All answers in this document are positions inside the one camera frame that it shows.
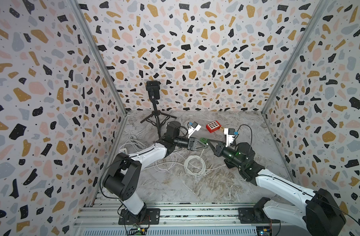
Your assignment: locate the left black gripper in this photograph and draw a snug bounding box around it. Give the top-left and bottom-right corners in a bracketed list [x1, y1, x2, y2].
[173, 137, 207, 153]

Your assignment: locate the white charging cable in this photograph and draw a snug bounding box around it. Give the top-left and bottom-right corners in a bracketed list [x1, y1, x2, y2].
[119, 135, 228, 178]

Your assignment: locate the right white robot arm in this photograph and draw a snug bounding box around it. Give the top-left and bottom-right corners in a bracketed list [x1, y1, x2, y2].
[207, 140, 346, 236]

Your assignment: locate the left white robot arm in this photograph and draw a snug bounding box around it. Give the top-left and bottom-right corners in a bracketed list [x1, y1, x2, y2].
[100, 121, 207, 217]

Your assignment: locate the green tape roll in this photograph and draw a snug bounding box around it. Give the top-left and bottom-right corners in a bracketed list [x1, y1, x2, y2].
[200, 138, 208, 144]

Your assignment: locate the red grid box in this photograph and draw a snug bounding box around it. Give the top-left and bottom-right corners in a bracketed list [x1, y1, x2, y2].
[206, 121, 222, 133]

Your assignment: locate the white power adapter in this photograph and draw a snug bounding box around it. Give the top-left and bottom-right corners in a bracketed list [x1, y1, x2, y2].
[119, 148, 128, 155]

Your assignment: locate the right circuit board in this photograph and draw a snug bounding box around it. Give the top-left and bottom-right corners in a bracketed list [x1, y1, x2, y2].
[256, 226, 272, 236]

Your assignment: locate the circuit board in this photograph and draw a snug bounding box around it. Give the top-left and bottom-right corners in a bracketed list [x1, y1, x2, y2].
[256, 226, 272, 236]
[128, 227, 147, 236]

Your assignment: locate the left circuit board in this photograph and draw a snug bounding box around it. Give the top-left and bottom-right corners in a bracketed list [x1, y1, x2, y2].
[128, 227, 147, 236]

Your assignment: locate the black camera on tripod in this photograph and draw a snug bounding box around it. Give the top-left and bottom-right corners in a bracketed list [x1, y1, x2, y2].
[140, 80, 177, 138]

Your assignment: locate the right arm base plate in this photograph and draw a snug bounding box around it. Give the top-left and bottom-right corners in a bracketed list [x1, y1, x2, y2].
[238, 207, 280, 224]

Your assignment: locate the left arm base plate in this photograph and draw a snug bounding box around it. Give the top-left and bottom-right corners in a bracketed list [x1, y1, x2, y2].
[118, 208, 160, 225]

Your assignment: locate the aluminium rail frame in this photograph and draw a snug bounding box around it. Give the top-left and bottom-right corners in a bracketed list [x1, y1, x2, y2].
[72, 196, 310, 236]

